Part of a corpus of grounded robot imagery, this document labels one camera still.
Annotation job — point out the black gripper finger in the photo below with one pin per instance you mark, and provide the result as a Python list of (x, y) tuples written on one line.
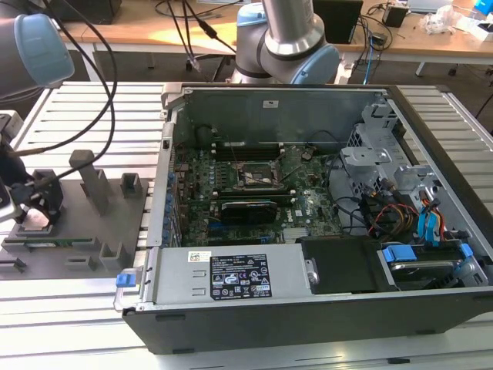
[(56, 200), (21, 214)]

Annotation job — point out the silver CPU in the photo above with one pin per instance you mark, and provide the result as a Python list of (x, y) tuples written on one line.
[(36, 220)]

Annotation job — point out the thin metal locking lever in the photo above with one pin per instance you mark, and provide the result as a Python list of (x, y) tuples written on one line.
[(233, 150), (292, 173)]

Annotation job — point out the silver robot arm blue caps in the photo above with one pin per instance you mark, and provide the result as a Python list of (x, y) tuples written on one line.
[(285, 42)]

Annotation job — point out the black CPU socket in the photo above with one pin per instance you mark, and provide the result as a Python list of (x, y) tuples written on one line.
[(258, 175)]

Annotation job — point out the grey parts rack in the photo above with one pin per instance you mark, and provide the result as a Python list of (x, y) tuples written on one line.
[(77, 231)]

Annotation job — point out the blue case latch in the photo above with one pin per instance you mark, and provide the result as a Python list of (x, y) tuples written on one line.
[(125, 279)]

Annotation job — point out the silver power supply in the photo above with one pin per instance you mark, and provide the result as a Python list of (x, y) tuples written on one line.
[(173, 270)]

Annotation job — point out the wide black monitor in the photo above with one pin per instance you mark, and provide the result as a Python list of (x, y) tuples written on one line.
[(88, 9)]

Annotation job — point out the black graphics card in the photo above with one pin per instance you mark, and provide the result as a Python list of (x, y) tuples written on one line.
[(250, 212)]

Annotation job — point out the silver chipset heat sink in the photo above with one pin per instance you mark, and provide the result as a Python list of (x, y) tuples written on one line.
[(296, 235)]

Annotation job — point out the black open PC case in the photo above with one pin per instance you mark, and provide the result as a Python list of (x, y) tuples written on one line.
[(269, 327)]

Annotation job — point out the round coin cell battery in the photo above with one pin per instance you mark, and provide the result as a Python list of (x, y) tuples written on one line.
[(306, 155)]

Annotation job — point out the green motherboard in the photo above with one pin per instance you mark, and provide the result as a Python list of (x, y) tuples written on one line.
[(316, 200)]

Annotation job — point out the black plastic cover panel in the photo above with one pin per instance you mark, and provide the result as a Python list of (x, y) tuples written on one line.
[(339, 266)]

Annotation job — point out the metal drive cage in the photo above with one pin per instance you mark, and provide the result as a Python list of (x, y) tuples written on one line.
[(366, 154)]

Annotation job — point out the hard disk in blue carrier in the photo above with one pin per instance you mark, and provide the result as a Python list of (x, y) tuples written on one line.
[(400, 254)]

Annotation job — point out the black power adapter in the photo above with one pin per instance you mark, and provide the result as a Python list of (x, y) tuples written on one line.
[(379, 39)]

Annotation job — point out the small black box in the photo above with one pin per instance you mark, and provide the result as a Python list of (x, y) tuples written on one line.
[(395, 17)]

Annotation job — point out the silver laptop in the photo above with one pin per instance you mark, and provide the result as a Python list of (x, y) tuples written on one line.
[(427, 4)]

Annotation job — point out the clear plastic bag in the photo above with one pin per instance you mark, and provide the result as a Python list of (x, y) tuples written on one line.
[(439, 19)]

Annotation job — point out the white cardboard box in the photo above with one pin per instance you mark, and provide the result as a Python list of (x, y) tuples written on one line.
[(471, 27)]

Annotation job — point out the blue box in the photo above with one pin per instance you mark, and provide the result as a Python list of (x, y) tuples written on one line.
[(484, 7)]

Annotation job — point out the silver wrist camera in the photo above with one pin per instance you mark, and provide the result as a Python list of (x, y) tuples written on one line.
[(7, 204)]

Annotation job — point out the grey wrist camera block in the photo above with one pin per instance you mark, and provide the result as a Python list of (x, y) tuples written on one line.
[(7, 121)]

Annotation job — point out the wooden desk white frame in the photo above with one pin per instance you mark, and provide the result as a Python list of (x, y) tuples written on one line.
[(423, 46), (154, 38)]

